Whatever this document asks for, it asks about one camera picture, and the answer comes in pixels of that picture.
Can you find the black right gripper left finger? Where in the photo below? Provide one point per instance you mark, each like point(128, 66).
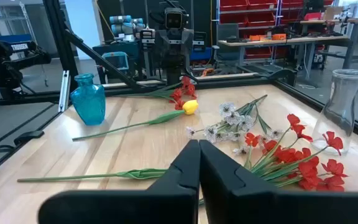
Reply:
point(172, 205)

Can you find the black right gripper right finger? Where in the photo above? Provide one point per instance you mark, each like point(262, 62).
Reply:
point(244, 205)

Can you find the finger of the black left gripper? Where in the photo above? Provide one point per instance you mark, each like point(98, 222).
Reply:
point(170, 49)
point(178, 49)

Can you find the red artificial flower bunch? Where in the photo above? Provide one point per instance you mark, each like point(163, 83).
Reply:
point(186, 83)
point(306, 169)

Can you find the yellow artificial tulip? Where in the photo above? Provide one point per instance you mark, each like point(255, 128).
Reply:
point(190, 106)

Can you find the white artificial flower bunch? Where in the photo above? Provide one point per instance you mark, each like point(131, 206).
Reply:
point(227, 109)

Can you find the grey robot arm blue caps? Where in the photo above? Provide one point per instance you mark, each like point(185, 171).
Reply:
point(124, 25)

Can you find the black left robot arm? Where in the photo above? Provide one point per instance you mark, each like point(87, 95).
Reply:
point(174, 70)

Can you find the blue glass vase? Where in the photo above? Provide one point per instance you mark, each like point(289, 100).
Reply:
point(89, 102)

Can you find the clear glass vase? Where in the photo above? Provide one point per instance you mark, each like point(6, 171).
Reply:
point(340, 105)

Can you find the black device with white label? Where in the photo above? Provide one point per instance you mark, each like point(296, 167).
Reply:
point(199, 42)
point(148, 39)

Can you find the red artificial tulip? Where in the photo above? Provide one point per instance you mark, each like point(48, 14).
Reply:
point(141, 173)

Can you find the blue-rimmed teach pendant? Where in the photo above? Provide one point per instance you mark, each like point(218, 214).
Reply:
point(116, 61)

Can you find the orange tool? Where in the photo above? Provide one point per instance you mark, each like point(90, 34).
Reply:
point(255, 37)
point(279, 36)

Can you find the red storage bin rack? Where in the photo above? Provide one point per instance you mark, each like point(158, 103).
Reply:
point(259, 18)

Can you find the silver aluminium extrusion piece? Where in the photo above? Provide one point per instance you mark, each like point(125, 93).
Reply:
point(64, 90)

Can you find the wooden top workbench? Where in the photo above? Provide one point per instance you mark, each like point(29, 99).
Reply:
point(306, 40)

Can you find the cardboard box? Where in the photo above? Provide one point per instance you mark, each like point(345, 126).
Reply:
point(332, 13)

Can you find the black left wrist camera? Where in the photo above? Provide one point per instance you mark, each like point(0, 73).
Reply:
point(173, 19)

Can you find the black frame clamp foot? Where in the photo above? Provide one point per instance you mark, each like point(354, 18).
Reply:
point(28, 137)

